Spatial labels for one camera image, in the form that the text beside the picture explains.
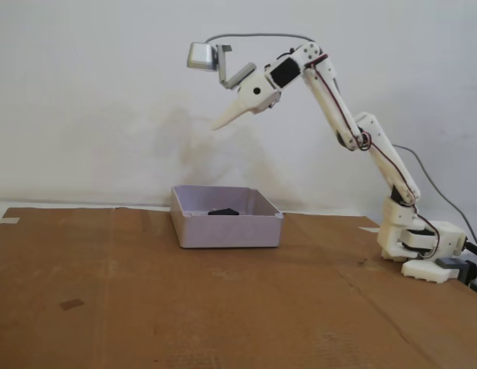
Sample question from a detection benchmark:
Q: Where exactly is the silver webcam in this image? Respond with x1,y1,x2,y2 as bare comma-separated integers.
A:
185,41,220,72

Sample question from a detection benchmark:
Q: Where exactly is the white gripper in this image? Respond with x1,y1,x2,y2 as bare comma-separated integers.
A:
211,71,282,132

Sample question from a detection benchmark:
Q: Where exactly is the light grey plastic box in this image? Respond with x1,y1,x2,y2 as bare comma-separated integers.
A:
170,184,284,250

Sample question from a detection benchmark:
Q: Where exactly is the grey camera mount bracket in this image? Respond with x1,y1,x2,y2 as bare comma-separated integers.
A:
215,44,259,91

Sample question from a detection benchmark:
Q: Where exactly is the grey table clamp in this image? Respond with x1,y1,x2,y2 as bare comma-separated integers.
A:
436,257,477,297

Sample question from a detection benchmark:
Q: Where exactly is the brown cardboard sheet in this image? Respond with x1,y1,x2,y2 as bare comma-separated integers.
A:
0,206,477,369

